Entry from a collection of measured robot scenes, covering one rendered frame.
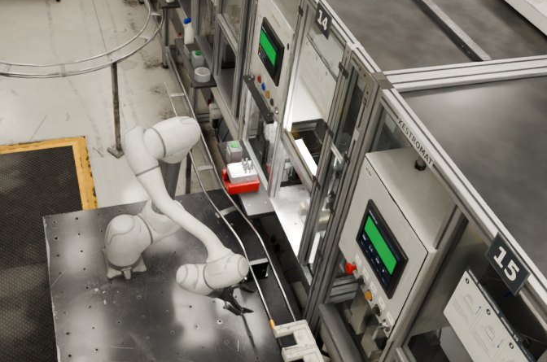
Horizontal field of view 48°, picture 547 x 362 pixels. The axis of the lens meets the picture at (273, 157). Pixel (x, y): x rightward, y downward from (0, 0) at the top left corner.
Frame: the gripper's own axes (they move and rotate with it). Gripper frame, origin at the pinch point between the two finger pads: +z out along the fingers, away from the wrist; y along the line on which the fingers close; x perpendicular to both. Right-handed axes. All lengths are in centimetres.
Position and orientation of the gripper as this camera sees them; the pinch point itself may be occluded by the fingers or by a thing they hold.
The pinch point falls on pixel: (247, 300)
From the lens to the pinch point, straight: 269.9
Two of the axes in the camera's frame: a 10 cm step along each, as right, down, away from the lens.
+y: 0.5, -8.8, 4.8
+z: 5.9, 4.1, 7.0
